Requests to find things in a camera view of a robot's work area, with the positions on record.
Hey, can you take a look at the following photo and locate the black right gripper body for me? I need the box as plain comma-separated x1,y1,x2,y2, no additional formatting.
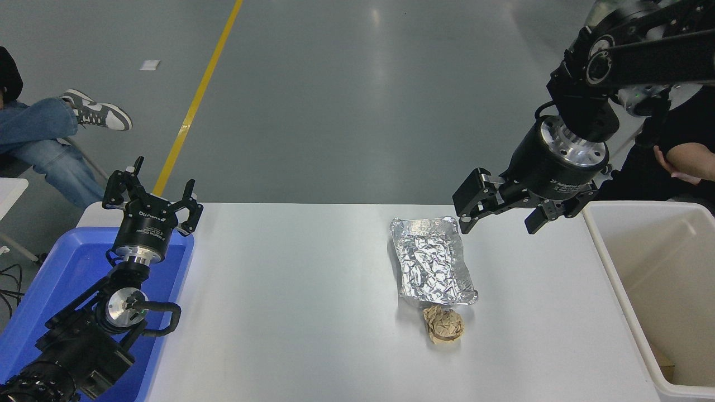
503,124,609,203

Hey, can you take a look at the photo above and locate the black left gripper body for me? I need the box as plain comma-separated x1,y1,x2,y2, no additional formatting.
113,199,179,253

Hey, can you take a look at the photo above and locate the silver foil tray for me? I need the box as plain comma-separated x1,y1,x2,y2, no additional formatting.
389,216,479,307

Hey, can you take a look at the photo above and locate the blue plastic tray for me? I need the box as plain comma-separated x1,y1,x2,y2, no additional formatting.
0,226,195,402

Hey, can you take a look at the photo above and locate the person beside bin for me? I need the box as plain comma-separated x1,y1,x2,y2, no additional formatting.
593,84,715,216

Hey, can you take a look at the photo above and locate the seated person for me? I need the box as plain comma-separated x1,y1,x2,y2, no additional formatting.
0,46,133,210

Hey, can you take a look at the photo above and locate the small white table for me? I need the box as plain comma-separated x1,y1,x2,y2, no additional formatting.
0,178,44,264

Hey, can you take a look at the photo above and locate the large pale plastic bin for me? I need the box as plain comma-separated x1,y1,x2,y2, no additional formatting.
582,201,715,400

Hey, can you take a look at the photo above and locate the crumpled tan paper ball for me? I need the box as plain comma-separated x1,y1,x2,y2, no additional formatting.
423,304,465,344

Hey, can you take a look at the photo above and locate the black floor cable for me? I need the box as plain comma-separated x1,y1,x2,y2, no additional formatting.
0,262,24,319

